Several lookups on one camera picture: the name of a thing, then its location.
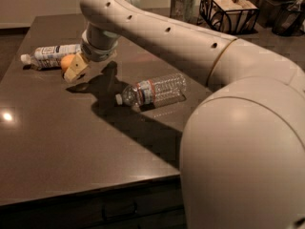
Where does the clear empty plastic bottle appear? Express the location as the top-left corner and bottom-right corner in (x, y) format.
(115, 73), (187, 107)

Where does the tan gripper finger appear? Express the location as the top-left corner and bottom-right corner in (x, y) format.
(63, 52), (89, 83)

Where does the orange fruit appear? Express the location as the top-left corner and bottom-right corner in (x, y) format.
(60, 54), (74, 72)

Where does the white labelled water bottle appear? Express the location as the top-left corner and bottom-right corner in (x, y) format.
(20, 44), (81, 71)

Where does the dark cabinet with drawers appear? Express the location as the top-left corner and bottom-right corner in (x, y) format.
(0, 177), (187, 229)

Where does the metal cup with utensils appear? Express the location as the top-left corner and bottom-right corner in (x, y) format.
(170, 0), (195, 22)

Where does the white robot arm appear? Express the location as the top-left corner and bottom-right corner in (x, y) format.
(80, 0), (305, 229)

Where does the black wire basket with packets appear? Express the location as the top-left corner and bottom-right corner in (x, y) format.
(197, 0), (259, 34)

